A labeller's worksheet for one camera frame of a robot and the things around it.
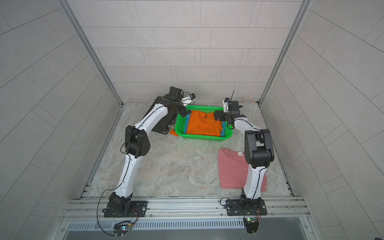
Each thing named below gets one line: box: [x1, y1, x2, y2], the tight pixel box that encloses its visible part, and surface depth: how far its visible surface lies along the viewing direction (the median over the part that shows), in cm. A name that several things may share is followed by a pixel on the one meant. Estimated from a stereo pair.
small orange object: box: [169, 128, 178, 137], surface depth 100 cm
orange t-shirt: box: [186, 110, 223, 137], surface depth 101 cm
